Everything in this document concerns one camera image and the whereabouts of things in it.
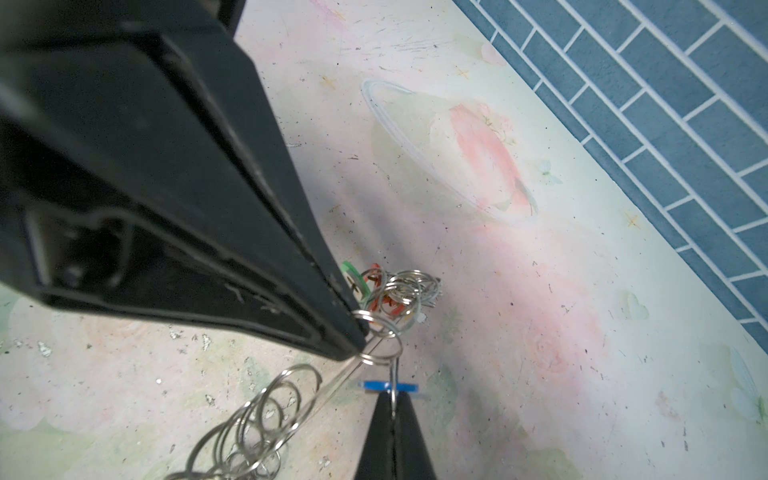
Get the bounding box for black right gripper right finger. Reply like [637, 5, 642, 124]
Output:
[393, 392, 437, 480]

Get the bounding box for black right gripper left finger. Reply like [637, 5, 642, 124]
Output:
[354, 392, 395, 480]

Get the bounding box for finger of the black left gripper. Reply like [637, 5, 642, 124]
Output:
[0, 0, 370, 337]
[0, 35, 367, 362]

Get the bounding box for blue tagged key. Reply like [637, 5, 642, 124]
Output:
[358, 380, 419, 393]

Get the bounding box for large metal keyring band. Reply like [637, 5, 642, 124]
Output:
[169, 269, 442, 479]

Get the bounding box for red tagged key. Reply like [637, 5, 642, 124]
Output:
[362, 263, 405, 317]

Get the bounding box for green tagged key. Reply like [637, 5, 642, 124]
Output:
[340, 261, 370, 303]

